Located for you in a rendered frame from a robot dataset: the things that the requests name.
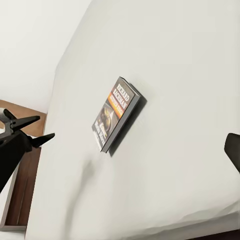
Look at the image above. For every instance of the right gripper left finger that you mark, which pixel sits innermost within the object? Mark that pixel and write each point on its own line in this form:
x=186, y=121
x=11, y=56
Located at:
x=12, y=150

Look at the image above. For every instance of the sliding door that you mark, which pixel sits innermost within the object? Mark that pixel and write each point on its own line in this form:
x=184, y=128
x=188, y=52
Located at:
x=35, y=129

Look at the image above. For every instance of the bench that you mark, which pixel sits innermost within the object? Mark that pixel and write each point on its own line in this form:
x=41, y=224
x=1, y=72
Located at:
x=19, y=199

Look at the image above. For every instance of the hardback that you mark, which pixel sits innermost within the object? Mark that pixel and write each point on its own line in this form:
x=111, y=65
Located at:
x=115, y=112

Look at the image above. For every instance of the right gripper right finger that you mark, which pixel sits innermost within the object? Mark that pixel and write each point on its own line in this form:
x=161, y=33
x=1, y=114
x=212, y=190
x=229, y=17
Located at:
x=232, y=149

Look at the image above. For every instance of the bed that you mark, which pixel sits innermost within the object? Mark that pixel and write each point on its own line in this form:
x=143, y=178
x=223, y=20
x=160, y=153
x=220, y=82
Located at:
x=166, y=175

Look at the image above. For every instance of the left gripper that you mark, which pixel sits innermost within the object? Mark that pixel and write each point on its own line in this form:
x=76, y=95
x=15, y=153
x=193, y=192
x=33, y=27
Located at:
x=14, y=127

